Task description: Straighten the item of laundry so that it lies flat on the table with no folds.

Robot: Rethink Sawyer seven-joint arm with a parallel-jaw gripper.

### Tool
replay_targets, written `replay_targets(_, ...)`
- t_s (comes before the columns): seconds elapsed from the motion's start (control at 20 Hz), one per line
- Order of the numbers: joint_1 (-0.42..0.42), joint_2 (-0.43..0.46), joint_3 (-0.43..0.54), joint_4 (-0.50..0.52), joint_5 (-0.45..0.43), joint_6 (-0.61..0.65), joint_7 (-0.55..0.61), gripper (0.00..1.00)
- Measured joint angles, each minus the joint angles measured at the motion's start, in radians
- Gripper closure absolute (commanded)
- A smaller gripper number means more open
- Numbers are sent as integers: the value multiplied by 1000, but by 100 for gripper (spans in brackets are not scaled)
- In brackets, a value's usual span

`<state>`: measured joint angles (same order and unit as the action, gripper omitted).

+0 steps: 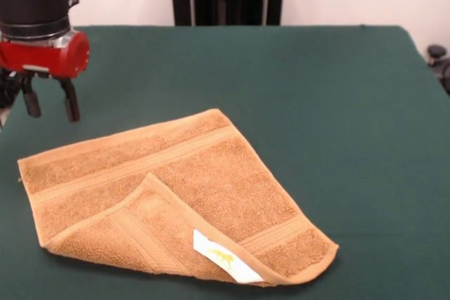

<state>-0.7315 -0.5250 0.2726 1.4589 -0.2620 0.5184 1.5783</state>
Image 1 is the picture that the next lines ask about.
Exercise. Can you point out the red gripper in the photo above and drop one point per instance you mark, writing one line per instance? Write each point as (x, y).
(52, 57)

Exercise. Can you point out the tan terry towel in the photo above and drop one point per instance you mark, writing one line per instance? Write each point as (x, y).
(211, 180)

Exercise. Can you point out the dark green table cloth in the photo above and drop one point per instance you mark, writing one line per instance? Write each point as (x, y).
(334, 121)

